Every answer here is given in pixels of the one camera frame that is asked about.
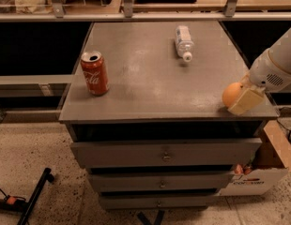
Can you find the grey drawer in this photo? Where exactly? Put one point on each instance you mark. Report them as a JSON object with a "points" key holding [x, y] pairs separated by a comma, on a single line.
{"points": [[155, 201], [151, 153], [159, 181]]}

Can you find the top grey drawer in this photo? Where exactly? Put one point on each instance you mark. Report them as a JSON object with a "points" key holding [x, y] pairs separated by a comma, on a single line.
{"points": [[151, 153]]}

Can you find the bottom grey drawer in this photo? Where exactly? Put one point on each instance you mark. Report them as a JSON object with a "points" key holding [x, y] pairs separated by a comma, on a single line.
{"points": [[155, 201]]}

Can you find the red cola can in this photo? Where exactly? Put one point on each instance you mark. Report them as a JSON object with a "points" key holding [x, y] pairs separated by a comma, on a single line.
{"points": [[95, 73]]}

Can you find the clear plastic water bottle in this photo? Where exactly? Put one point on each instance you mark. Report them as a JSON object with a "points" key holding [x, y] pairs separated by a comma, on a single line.
{"points": [[184, 43]]}

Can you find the middle grey drawer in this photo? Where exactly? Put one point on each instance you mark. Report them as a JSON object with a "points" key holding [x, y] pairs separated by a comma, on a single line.
{"points": [[159, 181]]}

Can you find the black metal stand leg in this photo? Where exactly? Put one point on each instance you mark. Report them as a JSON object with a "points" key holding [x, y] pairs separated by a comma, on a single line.
{"points": [[45, 177]]}

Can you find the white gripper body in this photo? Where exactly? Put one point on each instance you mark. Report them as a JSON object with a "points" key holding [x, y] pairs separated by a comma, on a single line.
{"points": [[267, 69]]}

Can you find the white cardboard box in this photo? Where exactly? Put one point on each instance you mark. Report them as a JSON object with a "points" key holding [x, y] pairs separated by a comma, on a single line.
{"points": [[271, 163]]}

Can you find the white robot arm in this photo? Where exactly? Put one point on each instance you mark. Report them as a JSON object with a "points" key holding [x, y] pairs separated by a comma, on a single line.
{"points": [[281, 52]]}

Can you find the orange fruit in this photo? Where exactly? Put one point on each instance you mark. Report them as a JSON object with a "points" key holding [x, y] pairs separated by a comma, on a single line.
{"points": [[230, 93]]}

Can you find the grey drawer cabinet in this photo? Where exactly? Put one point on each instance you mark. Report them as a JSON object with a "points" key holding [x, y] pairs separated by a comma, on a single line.
{"points": [[154, 95]]}

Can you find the metal shelf rail frame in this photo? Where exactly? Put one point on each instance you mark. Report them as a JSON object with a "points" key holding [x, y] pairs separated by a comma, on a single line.
{"points": [[143, 10]]}

